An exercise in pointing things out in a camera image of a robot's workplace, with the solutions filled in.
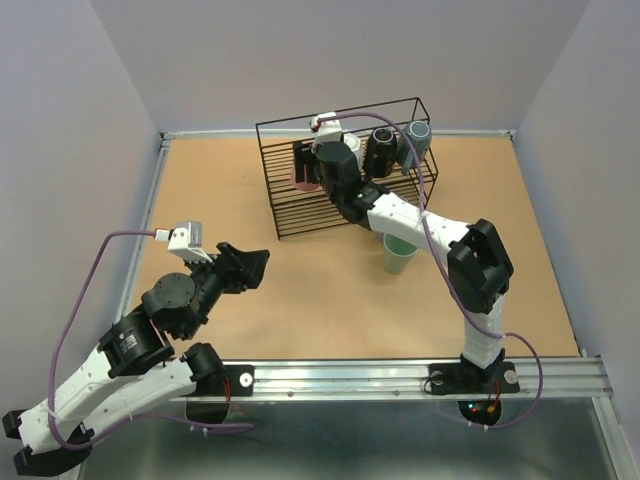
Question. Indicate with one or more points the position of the red cup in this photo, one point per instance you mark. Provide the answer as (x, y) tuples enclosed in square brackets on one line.
[(303, 186)]

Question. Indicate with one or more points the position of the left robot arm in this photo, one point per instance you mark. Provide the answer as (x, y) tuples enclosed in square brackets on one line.
[(134, 368)]

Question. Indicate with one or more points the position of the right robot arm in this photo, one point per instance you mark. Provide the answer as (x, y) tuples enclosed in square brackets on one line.
[(470, 256)]

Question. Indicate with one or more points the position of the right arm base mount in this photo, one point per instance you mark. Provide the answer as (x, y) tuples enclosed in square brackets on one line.
[(450, 380)]

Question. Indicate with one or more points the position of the white mug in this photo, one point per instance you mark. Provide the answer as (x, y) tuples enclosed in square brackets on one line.
[(355, 145)]

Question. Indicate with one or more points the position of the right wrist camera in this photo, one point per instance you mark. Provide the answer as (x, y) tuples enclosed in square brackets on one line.
[(327, 128)]

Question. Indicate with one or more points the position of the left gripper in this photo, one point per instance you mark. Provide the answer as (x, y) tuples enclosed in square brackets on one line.
[(242, 268)]

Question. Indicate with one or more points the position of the green cup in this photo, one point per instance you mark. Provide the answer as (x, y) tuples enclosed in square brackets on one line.
[(397, 254)]

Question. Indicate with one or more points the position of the blue-grey mug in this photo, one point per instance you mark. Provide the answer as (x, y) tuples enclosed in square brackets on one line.
[(420, 136)]

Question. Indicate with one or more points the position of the black wire dish rack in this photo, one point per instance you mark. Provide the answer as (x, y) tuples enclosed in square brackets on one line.
[(296, 211)]

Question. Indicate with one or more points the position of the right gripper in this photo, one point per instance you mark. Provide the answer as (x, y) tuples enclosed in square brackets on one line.
[(306, 155)]

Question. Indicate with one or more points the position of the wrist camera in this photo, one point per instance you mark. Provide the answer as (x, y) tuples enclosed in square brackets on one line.
[(184, 241), (327, 128)]

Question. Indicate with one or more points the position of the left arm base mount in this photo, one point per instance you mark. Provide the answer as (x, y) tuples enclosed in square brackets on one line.
[(236, 380)]

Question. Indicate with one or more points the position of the black mug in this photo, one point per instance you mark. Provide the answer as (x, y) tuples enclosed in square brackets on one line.
[(380, 154)]

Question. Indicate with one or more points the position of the aluminium front rail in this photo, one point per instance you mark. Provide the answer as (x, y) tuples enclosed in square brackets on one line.
[(404, 379)]

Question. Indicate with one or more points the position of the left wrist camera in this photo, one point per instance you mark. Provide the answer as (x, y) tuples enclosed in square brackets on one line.
[(184, 241)]

